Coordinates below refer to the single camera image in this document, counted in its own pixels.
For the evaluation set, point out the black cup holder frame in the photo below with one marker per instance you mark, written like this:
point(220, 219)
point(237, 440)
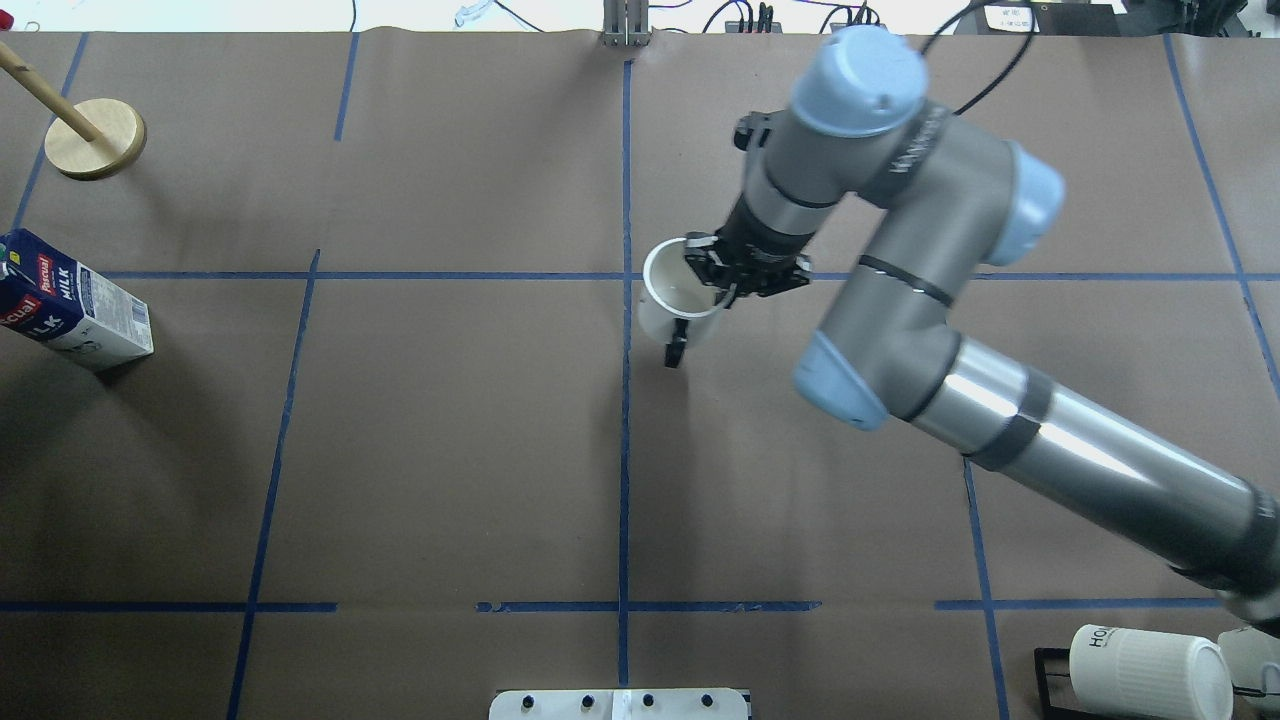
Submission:
point(1043, 658)

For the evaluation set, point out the round wooden stand base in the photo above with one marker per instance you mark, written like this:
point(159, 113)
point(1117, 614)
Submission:
point(123, 136)

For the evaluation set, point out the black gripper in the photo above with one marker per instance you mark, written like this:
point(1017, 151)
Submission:
point(757, 243)

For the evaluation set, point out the white cup with lettering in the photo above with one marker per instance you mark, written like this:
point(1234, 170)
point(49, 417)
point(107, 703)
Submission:
point(1136, 674)

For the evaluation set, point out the long blue tape strip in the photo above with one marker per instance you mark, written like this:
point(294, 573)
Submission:
point(623, 609)

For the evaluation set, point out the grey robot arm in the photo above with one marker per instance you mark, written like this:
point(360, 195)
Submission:
point(859, 122)

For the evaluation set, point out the wooden stand pole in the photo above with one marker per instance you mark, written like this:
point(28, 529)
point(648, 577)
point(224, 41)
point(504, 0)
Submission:
point(38, 87)

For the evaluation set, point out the blue white milk carton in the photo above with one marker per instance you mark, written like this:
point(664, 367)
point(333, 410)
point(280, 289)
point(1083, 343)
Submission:
point(66, 306)

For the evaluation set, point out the crossing blue tape strip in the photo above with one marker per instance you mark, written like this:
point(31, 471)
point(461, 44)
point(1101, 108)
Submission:
point(1264, 277)

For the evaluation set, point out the grey metal bracket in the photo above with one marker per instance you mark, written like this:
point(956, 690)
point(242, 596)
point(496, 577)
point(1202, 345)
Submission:
point(626, 23)

